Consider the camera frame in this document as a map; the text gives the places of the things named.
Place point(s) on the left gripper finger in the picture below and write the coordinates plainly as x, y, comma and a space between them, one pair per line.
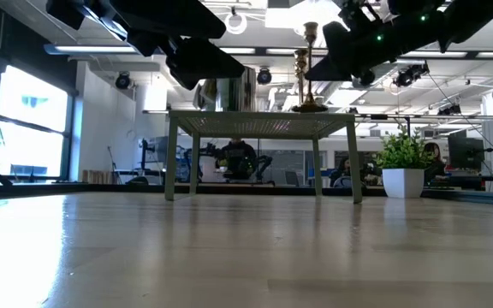
203, 62
174, 19

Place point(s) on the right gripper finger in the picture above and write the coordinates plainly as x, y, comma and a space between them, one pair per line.
340, 68
349, 43

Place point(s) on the gold candlestick holder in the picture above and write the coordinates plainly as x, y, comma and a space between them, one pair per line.
310, 106
301, 57

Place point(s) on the background black robot arm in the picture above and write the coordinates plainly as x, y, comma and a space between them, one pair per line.
201, 150
265, 164

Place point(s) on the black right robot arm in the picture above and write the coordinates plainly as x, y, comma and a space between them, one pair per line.
465, 21

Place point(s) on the black ceiling spotlight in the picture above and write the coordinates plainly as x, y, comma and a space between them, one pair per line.
409, 76
263, 76
122, 80

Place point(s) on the green perforated metal shelf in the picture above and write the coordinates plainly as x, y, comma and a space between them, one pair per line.
263, 126

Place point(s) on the person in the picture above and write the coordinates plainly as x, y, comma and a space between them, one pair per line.
238, 158
435, 169
344, 171

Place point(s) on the green plant in white pot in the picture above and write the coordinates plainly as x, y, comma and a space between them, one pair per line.
402, 183

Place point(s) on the black computer monitor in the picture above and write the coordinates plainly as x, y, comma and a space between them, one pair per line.
465, 152

